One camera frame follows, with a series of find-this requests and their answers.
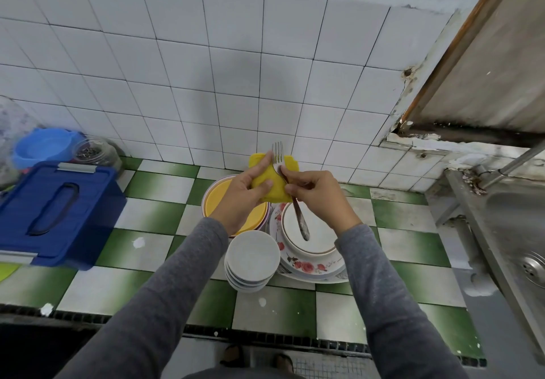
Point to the person's black shoe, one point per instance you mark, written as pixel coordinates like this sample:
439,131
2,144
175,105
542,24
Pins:
283,363
233,357

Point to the stack of small white bowls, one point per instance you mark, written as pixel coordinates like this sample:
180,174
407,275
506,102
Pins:
252,258

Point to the silver fork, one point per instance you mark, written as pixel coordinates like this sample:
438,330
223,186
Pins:
301,221

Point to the person's right hand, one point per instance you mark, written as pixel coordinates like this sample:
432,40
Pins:
325,202

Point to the clear plastic bag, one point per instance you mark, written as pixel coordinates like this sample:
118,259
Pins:
8,127

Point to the lime green plastic bowl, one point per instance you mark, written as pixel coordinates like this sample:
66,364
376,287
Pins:
5,270

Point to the stainless steel sink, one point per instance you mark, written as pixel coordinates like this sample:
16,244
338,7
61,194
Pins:
511,238

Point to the person's left hand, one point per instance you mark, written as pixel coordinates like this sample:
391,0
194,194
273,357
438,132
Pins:
240,200

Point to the glass jar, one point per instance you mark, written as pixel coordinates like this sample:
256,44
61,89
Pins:
96,152

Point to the blue plastic box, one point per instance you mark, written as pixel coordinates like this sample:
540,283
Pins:
51,214

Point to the blue plastic bowl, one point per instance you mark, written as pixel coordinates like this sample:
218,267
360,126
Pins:
44,146

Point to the metal faucet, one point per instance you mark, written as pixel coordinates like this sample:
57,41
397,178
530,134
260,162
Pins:
511,166

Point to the person's right forearm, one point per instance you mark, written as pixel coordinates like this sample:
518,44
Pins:
396,315

